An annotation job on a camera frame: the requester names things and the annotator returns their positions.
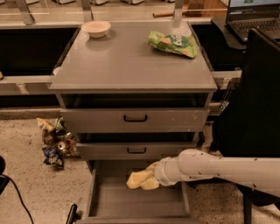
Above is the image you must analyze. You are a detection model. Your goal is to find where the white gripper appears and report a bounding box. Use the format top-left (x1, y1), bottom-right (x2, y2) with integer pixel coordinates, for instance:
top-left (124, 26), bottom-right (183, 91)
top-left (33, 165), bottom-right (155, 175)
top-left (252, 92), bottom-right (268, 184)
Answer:
top-left (139, 157), bottom-right (177, 190)

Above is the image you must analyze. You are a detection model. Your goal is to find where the yellow sponge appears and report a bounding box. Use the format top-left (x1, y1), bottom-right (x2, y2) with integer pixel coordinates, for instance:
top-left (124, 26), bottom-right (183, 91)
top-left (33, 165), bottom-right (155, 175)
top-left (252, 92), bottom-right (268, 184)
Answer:
top-left (126, 171), bottom-right (152, 189)

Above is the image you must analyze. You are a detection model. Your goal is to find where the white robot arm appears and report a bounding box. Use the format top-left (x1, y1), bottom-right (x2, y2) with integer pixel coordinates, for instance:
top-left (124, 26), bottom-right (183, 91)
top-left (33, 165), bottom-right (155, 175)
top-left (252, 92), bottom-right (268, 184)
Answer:
top-left (140, 150), bottom-right (280, 197)

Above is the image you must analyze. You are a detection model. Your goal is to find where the grey bottom drawer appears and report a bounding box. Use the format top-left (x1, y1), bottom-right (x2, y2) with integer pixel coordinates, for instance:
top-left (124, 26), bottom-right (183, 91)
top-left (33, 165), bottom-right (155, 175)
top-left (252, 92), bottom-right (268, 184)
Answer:
top-left (77, 160), bottom-right (199, 224)

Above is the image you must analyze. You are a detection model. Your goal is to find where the grey drawer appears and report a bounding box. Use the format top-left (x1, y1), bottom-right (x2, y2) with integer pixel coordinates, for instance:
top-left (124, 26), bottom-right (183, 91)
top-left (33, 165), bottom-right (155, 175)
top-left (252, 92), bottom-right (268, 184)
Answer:
top-left (77, 160), bottom-right (199, 224)
top-left (62, 94), bottom-right (209, 133)
top-left (78, 132), bottom-right (198, 160)

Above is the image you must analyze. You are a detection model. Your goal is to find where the grey middle drawer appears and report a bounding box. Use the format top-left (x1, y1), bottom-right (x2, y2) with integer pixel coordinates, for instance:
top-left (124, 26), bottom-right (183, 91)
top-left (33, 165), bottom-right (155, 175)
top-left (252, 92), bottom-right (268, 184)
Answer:
top-left (78, 132), bottom-right (198, 160)

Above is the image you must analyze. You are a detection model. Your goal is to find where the grey drawer cabinet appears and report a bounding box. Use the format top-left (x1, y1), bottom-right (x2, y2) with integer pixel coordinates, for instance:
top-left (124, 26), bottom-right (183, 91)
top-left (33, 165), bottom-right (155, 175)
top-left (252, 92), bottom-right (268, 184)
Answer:
top-left (48, 20), bottom-right (219, 224)

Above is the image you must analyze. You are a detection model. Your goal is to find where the grey top drawer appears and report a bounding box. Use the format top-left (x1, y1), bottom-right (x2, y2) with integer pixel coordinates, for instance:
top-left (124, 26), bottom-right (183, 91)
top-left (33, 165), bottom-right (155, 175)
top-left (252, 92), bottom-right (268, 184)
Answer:
top-left (62, 94), bottom-right (209, 133)

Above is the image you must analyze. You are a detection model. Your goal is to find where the pile of snack wrappers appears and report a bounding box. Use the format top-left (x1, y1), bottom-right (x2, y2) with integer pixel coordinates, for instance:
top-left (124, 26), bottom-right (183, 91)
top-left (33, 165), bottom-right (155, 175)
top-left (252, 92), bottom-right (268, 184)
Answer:
top-left (37, 116), bottom-right (80, 157)

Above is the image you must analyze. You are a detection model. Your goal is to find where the blue snack bag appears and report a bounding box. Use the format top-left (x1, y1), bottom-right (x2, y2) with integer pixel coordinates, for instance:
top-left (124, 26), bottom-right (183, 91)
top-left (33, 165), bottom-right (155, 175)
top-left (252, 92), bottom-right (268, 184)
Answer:
top-left (42, 146), bottom-right (64, 168)

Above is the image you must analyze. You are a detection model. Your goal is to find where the black office chair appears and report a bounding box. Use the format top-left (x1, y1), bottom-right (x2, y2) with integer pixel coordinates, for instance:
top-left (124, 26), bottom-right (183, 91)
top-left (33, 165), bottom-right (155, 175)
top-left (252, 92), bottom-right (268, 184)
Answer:
top-left (186, 27), bottom-right (280, 224)

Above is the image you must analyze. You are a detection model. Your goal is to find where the green snack bag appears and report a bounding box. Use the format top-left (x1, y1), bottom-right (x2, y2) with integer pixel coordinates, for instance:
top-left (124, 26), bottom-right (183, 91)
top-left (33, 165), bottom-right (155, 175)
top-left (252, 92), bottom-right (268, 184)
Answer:
top-left (148, 31), bottom-right (197, 59)

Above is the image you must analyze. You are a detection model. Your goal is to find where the white bowl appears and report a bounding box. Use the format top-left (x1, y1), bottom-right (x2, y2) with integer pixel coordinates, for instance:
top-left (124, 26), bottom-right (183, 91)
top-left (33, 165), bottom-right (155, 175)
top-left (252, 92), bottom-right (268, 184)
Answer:
top-left (81, 21), bottom-right (111, 38)

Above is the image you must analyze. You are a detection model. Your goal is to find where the black laptop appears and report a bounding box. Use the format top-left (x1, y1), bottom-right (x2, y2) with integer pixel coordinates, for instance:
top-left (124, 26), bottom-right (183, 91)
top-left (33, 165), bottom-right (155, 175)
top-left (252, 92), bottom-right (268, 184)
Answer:
top-left (226, 0), bottom-right (280, 43)

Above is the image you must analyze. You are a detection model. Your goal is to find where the black handle bottom edge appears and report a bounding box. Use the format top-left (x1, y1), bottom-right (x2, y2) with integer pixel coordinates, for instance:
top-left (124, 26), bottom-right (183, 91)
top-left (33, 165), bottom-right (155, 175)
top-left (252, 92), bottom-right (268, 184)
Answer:
top-left (66, 204), bottom-right (77, 224)

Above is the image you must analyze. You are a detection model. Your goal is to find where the black cable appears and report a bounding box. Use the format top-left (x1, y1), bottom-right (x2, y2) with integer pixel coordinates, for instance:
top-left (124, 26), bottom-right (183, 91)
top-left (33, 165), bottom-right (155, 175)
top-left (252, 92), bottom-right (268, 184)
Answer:
top-left (0, 173), bottom-right (34, 224)

